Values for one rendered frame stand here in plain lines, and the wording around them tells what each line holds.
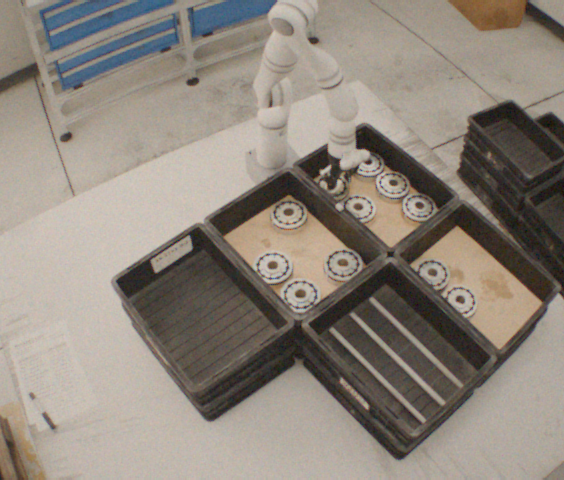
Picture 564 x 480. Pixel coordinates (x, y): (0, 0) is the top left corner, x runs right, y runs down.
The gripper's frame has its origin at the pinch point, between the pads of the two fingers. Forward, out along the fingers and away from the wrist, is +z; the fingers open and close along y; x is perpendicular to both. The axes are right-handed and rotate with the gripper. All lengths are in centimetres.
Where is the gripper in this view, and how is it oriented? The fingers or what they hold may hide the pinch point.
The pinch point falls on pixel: (340, 183)
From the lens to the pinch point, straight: 177.0
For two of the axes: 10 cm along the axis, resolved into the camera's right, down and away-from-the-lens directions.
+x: 5.3, 6.6, -5.3
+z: 0.4, 6.0, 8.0
